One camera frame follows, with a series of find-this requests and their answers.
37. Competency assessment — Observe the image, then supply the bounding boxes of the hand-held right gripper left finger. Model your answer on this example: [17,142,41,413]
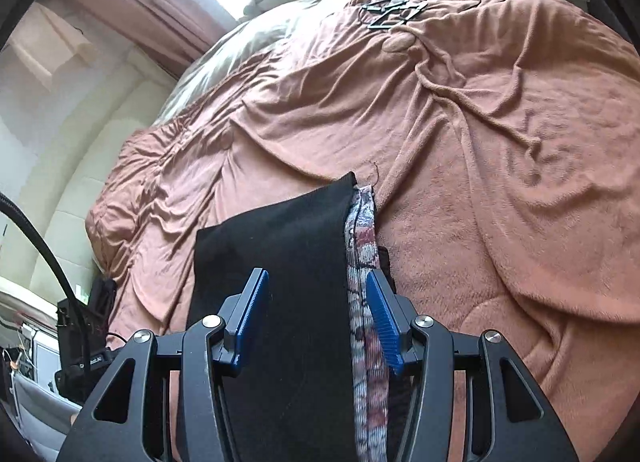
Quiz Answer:
[56,267,271,462]

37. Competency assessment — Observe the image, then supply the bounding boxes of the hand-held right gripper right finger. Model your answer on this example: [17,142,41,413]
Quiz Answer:
[365,269,584,462]

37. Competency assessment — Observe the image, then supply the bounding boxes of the black pants with floral lining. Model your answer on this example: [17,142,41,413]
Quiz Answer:
[170,171,417,462]

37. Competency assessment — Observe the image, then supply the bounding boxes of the white cabinet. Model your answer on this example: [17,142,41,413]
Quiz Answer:
[17,319,68,395]

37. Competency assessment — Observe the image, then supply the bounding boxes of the pink fleece blanket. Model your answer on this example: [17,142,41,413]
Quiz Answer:
[85,0,640,462]

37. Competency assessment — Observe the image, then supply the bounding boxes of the cream padded headboard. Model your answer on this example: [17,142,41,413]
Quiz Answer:
[0,7,211,303]

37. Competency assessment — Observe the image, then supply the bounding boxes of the beige duvet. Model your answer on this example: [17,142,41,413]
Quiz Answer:
[150,0,451,128]

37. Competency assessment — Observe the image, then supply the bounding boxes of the thick black gripper cable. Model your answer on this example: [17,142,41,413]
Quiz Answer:
[0,195,82,310]

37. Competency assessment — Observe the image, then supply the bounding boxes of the black square frame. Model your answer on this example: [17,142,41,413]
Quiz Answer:
[367,10,407,33]
[392,0,432,23]

